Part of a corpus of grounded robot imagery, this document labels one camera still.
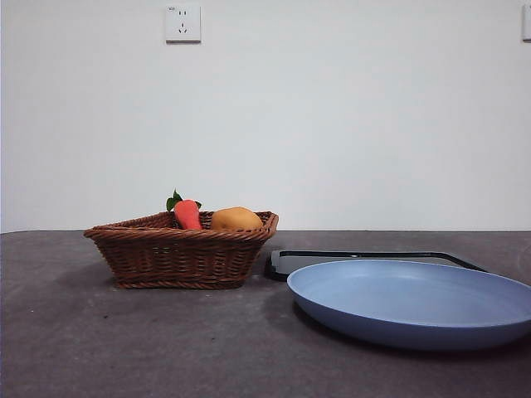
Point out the blue round plate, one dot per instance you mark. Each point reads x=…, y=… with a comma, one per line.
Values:
x=406, y=298

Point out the black rectangular tray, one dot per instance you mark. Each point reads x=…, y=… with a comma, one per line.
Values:
x=279, y=265

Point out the orange toy carrot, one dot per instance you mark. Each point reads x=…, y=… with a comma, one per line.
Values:
x=188, y=215

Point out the brown wicker basket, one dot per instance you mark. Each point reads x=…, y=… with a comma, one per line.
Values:
x=166, y=257

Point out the white wall socket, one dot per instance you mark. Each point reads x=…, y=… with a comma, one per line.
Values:
x=183, y=24

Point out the white wall plate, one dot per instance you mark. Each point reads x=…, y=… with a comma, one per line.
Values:
x=527, y=22

